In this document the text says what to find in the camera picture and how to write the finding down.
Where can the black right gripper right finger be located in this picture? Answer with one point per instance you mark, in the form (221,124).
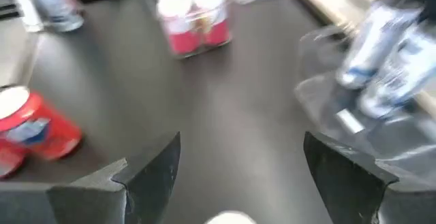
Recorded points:
(347,190)

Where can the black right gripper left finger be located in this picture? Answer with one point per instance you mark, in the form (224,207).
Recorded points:
(146,190)

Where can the pink white Spindrift can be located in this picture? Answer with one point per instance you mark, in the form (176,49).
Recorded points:
(230,219)
(180,40)
(218,33)

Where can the red orange Fanta can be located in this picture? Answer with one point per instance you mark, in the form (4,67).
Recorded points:
(51,135)
(10,159)

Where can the tall white Celsius can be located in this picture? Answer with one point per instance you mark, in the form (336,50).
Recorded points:
(371,47)
(402,81)

